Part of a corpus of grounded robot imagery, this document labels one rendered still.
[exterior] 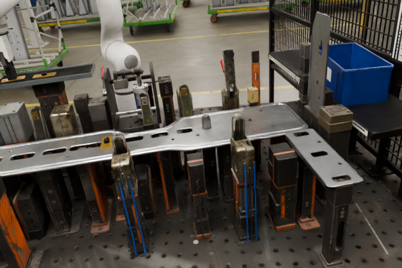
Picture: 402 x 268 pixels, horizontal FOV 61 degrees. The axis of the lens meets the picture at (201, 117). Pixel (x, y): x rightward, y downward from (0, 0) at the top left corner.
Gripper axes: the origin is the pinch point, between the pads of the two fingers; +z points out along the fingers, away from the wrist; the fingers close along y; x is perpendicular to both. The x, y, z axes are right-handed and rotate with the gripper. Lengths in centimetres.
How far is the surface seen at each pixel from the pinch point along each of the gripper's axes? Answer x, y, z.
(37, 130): 7.0, 22.9, 15.8
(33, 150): 5.7, 32.1, 18.5
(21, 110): 3.1, 18.0, 9.2
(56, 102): 13.3, 5.7, 13.2
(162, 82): 53, 24, 7
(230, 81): 78, 32, 9
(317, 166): 82, 80, 19
